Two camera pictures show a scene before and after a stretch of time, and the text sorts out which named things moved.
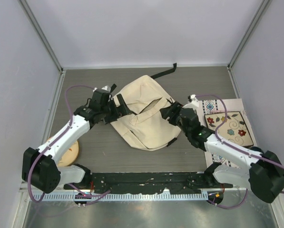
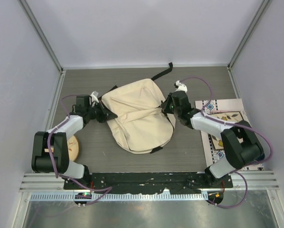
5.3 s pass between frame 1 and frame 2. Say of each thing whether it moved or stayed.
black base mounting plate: stayed
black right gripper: moved
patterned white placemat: stayed
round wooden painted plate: stayed
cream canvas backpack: moved
